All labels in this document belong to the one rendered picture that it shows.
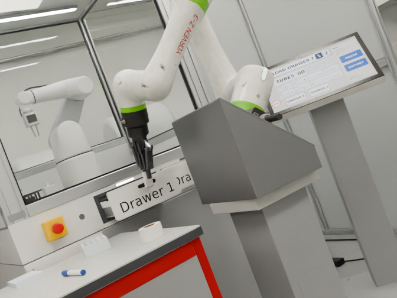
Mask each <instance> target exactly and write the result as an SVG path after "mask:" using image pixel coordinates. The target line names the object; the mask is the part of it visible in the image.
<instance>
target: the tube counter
mask: <svg viewBox="0 0 397 298"><path fill-rule="evenodd" d="M333 63H336V60H335V58H334V56H332V57H329V58H327V59H325V60H322V61H320V62H317V63H314V64H312V65H310V66H307V67H304V68H302V69H299V70H297V71H296V73H297V75H298V77H300V76H303V75H306V74H308V73H311V72H313V71H315V70H318V69H321V68H323V67H326V66H328V65H331V64H333Z"/></svg>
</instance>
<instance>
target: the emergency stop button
mask: <svg viewBox="0 0 397 298"><path fill-rule="evenodd" d="M52 230H53V232H54V233H55V234H60V233H62V232H63V230H64V226H63V224H62V223H60V222H57V223H55V224H54V225H53V226H52Z"/></svg>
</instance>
